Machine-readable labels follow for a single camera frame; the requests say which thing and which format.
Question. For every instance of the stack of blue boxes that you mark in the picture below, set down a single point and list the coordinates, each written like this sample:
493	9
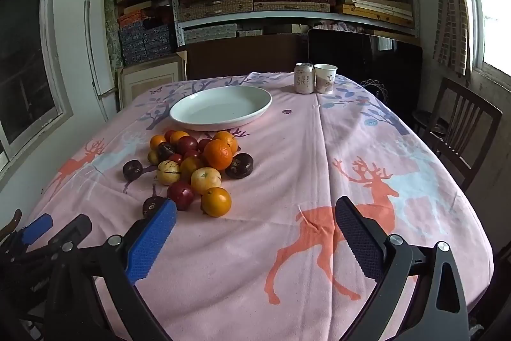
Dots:
144	38

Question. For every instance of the red plum front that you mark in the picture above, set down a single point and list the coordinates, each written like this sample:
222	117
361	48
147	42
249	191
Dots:
181	194

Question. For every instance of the white round plate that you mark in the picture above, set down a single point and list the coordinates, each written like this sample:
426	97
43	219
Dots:
221	108

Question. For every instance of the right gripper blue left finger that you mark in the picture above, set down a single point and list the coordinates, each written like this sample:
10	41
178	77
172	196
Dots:
152	233

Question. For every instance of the dark wooden cabinet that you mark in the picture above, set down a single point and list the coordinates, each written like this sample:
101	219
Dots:
244	55

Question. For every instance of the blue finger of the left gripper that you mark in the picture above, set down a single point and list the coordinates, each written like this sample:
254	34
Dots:
36	228
74	226

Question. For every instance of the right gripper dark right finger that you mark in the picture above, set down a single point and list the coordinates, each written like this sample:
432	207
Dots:
369	252

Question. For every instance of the striped cream pepino melon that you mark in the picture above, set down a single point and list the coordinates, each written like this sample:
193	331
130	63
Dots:
168	172

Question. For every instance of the curtain by right window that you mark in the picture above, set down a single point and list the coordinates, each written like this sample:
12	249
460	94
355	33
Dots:
452	37

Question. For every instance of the red plum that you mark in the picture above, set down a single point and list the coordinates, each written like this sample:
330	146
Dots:
181	194
186	144

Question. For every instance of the small orange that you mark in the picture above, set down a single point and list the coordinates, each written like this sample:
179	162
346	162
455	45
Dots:
156	141

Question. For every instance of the framed picture leaning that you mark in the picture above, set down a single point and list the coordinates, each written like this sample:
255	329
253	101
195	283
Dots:
139	78

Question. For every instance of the large orange mandarin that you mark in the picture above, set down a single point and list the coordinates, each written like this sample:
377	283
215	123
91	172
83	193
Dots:
218	154

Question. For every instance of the pink deer pattern tablecloth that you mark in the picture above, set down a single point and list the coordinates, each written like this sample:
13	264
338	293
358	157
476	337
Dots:
275	267

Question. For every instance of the dark wooden chair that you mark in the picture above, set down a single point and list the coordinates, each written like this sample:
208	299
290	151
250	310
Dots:
452	123

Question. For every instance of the pink drink can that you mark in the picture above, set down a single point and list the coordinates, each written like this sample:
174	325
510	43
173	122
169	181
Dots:
304	78

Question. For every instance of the white board leaning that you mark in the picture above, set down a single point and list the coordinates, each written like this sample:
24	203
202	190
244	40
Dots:
98	57

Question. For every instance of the pale yellow apple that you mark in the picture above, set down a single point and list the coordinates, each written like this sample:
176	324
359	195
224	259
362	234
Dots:
205	178

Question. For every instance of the window with white frame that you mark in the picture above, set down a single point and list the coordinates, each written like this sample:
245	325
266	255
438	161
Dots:
34	101

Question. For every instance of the white paper cup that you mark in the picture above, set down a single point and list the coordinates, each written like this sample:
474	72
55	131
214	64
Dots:
324	78

